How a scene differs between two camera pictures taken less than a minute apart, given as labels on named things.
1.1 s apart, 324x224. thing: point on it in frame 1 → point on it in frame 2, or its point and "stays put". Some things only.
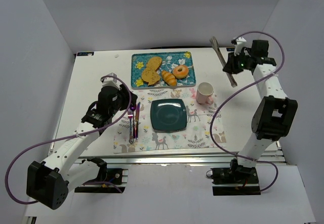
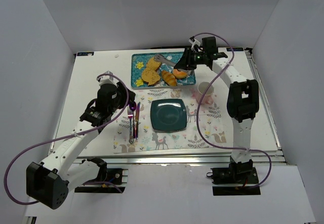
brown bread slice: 154,62 stays put
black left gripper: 132,99 stays put
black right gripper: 230,65 → 189,59
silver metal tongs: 222,59 → 160,58
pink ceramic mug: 204,92 stays put
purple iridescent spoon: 133,107 stays put
